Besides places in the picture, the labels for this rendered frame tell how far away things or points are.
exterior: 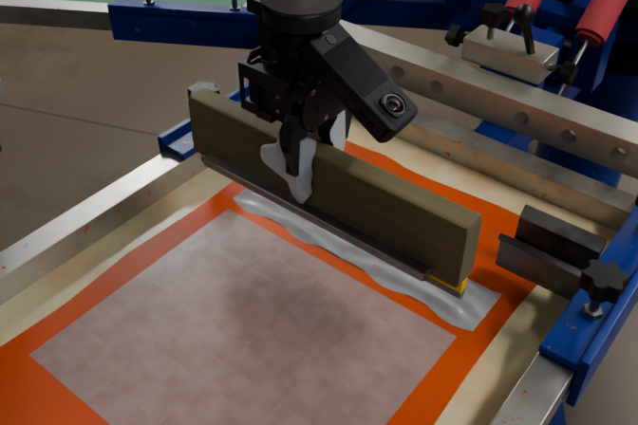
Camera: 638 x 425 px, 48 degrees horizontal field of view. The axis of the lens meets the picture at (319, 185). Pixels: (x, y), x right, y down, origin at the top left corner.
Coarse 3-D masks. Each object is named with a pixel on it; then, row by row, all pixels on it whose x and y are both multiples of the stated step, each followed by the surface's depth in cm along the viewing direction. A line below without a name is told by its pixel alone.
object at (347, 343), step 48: (432, 192) 96; (480, 240) 89; (336, 288) 82; (384, 288) 82; (528, 288) 82; (288, 336) 77; (336, 336) 77; (384, 336) 77; (432, 336) 77; (480, 336) 77; (240, 384) 72; (288, 384) 72; (336, 384) 72; (384, 384) 72; (432, 384) 72
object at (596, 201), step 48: (432, 144) 102; (480, 144) 98; (144, 192) 92; (528, 192) 96; (576, 192) 91; (624, 192) 90; (48, 240) 84; (96, 240) 88; (0, 288) 79; (528, 384) 68
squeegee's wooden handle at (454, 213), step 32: (192, 96) 80; (192, 128) 82; (224, 128) 78; (256, 128) 75; (256, 160) 78; (320, 160) 71; (352, 160) 71; (288, 192) 77; (320, 192) 73; (352, 192) 70; (384, 192) 67; (416, 192) 67; (352, 224) 72; (384, 224) 69; (416, 224) 66; (448, 224) 64; (480, 224) 65; (416, 256) 69; (448, 256) 66
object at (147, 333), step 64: (128, 256) 86; (192, 256) 86; (256, 256) 86; (320, 256) 86; (64, 320) 79; (128, 320) 79; (192, 320) 79; (256, 320) 79; (0, 384) 72; (64, 384) 72; (128, 384) 72; (192, 384) 72
